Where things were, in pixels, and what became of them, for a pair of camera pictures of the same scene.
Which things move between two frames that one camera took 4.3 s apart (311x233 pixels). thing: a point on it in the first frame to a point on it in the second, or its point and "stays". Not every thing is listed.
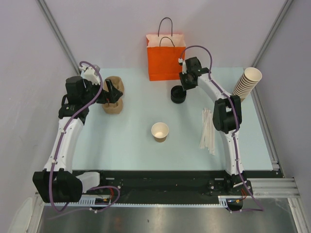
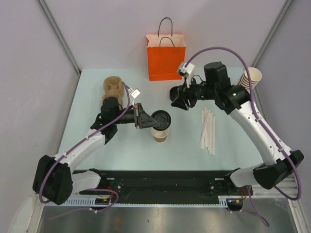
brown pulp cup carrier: (115, 107) stays
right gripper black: (185, 87) to (185, 92)
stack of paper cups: (247, 82) stays
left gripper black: (106, 97) to (143, 120)
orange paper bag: (164, 51) stays
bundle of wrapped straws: (207, 139) stays
